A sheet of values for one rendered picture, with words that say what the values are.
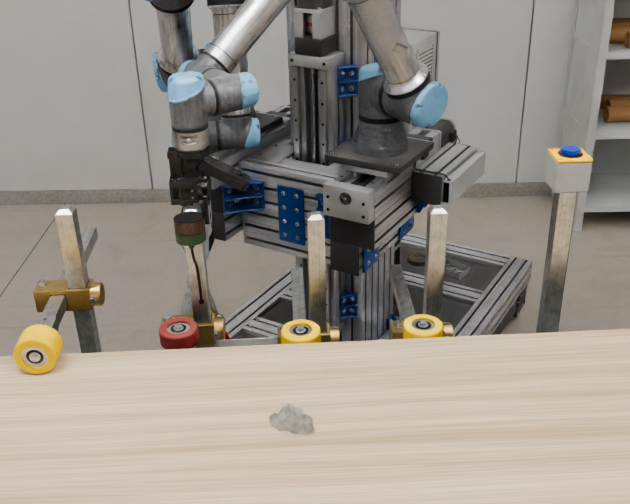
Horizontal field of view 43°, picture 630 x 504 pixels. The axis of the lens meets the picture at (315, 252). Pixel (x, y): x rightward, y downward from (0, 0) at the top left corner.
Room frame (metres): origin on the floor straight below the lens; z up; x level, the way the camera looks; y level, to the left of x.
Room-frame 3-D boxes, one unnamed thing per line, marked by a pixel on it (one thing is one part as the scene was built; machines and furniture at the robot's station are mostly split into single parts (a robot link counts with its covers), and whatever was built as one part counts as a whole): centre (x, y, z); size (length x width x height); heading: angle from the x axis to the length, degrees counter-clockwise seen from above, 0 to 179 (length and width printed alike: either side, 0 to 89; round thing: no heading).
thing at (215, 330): (1.46, 0.27, 0.85); 0.14 x 0.06 x 0.05; 92
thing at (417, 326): (1.37, -0.22, 0.85); 0.08 x 0.08 x 0.11
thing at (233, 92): (1.65, 0.18, 1.32); 0.11 x 0.11 x 0.08; 35
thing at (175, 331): (1.38, 0.28, 0.85); 0.08 x 0.08 x 0.11
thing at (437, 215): (1.48, -0.25, 0.88); 0.04 x 0.04 x 0.48; 2
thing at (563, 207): (1.49, -0.51, 0.93); 0.05 x 0.05 x 0.45; 2
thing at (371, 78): (2.04, -0.19, 1.21); 0.13 x 0.12 x 0.14; 35
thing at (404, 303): (1.57, -0.21, 0.80); 0.44 x 0.03 x 0.04; 2
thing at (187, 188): (1.58, 0.26, 1.16); 0.09 x 0.08 x 0.12; 92
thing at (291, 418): (1.08, 0.05, 0.91); 0.09 x 0.07 x 0.02; 36
